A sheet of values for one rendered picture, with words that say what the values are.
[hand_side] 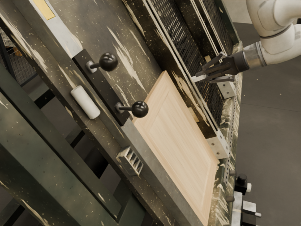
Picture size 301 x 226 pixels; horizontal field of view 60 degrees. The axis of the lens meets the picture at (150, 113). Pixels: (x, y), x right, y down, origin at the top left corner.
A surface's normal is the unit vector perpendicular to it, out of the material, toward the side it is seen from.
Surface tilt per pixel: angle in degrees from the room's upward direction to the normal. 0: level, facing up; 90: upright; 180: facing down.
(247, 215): 0
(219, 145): 90
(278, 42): 97
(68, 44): 58
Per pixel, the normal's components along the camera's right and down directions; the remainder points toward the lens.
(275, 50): -0.41, 0.62
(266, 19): -0.68, 0.68
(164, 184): 0.80, -0.27
